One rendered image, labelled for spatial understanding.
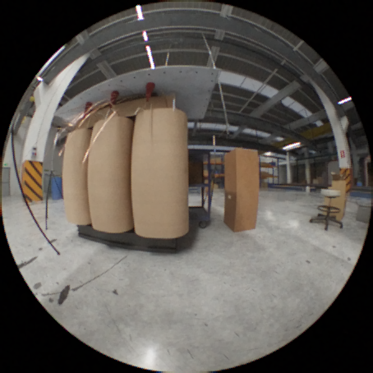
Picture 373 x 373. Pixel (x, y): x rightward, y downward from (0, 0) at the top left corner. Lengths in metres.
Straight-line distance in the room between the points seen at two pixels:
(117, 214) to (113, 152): 0.44
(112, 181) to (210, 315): 0.95
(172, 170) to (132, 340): 0.89
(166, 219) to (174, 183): 0.23
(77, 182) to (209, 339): 1.30
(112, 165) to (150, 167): 0.29
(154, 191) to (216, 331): 0.79
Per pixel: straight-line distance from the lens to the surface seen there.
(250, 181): 1.31
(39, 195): 5.75
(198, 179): 1.45
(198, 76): 1.00
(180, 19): 4.23
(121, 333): 0.63
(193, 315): 0.62
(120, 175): 0.85
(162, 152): 0.70
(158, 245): 0.97
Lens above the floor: 0.57
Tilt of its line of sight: 2 degrees down
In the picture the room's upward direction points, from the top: 1 degrees counter-clockwise
